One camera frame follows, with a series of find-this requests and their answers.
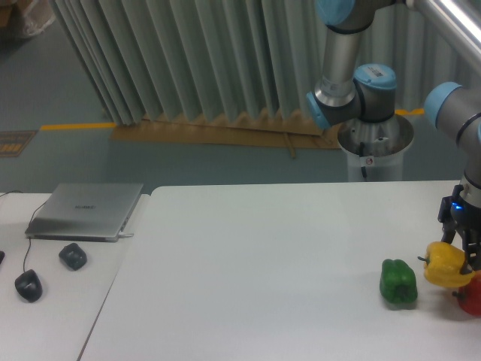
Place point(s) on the pale green folding curtain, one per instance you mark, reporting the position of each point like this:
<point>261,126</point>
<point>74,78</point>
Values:
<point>227,58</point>

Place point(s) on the black earbuds case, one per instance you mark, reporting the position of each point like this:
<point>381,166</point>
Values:
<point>73,256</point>

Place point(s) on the red bell pepper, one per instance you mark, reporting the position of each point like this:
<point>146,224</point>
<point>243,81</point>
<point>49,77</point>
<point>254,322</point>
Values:
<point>468,296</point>

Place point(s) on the brown cardboard sheet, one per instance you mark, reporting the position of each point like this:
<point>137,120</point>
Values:
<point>183,133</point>

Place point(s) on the black computer mouse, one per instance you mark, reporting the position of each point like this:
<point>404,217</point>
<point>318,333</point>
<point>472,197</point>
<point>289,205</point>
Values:
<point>28,286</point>

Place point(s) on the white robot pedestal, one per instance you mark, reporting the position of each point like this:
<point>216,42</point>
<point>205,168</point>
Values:
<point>375,151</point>

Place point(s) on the silver laptop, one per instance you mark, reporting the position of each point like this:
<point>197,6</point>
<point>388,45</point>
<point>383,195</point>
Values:
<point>85,212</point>

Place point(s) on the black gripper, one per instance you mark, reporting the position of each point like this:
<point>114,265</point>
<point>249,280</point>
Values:
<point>457,215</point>

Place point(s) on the yellow bell pepper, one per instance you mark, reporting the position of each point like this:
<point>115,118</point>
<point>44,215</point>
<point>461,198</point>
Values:
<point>442,266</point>

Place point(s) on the silver usb plug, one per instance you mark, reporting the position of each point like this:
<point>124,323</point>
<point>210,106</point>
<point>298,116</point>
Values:
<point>125,235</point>

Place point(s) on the green bell pepper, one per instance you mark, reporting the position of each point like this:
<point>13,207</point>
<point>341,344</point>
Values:
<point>398,282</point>

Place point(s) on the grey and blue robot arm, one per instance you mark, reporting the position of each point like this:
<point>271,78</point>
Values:
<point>341,95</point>

